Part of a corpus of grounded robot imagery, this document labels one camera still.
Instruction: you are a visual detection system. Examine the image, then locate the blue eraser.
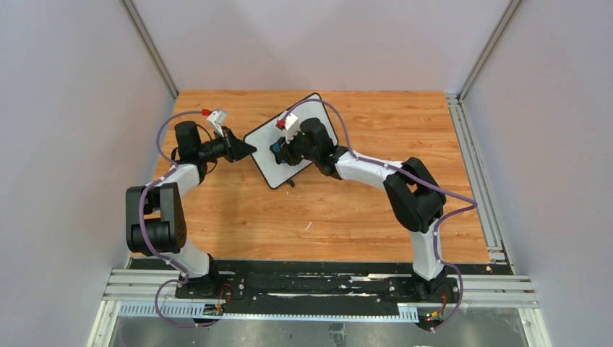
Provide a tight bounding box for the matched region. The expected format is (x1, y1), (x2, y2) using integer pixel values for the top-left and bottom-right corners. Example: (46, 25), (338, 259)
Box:
(270, 140), (285, 165)

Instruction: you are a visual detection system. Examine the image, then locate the small whiteboard black frame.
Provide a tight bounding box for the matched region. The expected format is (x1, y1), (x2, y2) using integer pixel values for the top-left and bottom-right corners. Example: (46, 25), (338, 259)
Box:
(244, 93), (338, 189)

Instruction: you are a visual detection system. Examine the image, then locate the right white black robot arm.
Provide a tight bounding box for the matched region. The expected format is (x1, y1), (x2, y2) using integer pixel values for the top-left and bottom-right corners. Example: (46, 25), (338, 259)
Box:
(270, 114), (446, 295)

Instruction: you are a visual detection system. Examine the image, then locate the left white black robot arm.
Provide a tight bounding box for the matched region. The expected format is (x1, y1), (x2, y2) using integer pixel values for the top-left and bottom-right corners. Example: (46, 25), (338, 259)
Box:
(125, 121), (257, 297)

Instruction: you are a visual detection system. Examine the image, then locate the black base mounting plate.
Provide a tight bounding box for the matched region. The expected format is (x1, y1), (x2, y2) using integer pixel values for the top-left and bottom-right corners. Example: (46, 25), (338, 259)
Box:
(175, 260), (460, 317)

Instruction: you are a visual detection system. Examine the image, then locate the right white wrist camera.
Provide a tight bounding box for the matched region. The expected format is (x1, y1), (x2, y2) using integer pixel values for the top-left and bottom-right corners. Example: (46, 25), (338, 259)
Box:
(276, 113), (300, 144)

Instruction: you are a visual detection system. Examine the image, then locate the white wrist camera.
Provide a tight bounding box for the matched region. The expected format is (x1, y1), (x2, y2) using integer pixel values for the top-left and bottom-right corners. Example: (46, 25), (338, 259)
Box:
(207, 109), (227, 137)
(276, 113), (300, 144)

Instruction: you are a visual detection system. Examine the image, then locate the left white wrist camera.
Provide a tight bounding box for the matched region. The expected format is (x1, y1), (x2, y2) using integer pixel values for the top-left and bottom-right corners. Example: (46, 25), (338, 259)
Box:
(207, 109), (227, 137)

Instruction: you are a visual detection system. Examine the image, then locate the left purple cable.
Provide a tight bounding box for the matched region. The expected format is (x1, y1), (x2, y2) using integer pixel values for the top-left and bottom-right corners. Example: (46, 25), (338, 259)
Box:
(137, 110), (221, 330)

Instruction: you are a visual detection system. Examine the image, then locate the aluminium frame rail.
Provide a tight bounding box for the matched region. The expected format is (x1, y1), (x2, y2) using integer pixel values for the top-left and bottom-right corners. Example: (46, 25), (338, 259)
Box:
(445, 93), (515, 272)

